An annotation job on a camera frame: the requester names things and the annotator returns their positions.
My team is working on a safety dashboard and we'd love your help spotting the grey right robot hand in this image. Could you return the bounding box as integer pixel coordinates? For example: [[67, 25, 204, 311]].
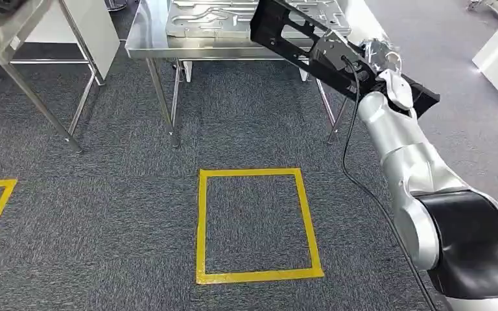
[[358, 38, 404, 79]]

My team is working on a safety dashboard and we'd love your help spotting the stamped metal sheet panel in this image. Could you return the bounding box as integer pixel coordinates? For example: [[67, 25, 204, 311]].
[[165, 0, 353, 40]]

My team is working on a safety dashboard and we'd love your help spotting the stainless steel table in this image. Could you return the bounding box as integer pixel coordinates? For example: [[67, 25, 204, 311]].
[[125, 0, 390, 150], [0, 0, 106, 154]]

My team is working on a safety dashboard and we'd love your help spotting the white board panel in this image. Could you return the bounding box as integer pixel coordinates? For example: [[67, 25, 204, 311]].
[[0, 0, 121, 85]]

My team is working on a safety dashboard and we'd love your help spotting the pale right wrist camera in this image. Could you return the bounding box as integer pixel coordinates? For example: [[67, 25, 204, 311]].
[[377, 68, 416, 111]]

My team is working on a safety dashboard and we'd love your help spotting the black cable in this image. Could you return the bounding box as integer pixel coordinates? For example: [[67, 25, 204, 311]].
[[340, 54, 438, 311]]

